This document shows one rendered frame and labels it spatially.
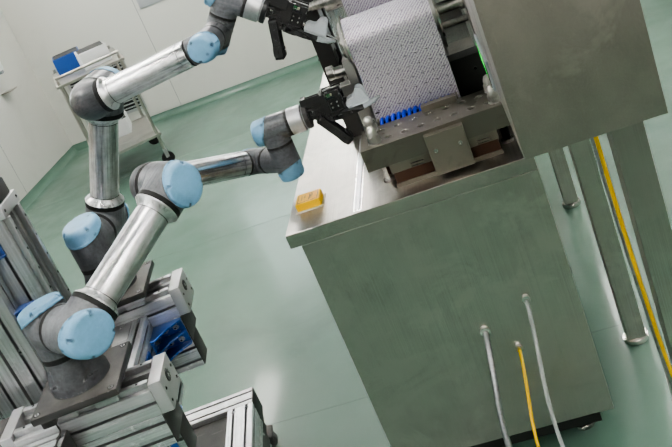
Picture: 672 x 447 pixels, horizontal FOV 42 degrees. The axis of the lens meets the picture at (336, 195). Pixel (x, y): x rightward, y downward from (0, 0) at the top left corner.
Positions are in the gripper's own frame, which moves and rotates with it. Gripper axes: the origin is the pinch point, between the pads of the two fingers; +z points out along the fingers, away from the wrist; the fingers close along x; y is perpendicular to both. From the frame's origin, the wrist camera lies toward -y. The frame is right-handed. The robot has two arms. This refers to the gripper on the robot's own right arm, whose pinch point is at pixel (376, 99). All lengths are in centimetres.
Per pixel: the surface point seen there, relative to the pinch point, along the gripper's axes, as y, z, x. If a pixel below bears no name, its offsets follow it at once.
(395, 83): 2.4, 6.3, -0.2
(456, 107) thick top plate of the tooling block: -6.0, 19.8, -11.1
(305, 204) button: -17.2, -26.5, -13.5
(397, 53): 10.0, 9.6, -0.2
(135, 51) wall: -42, -257, 556
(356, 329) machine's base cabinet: -51, -24, -26
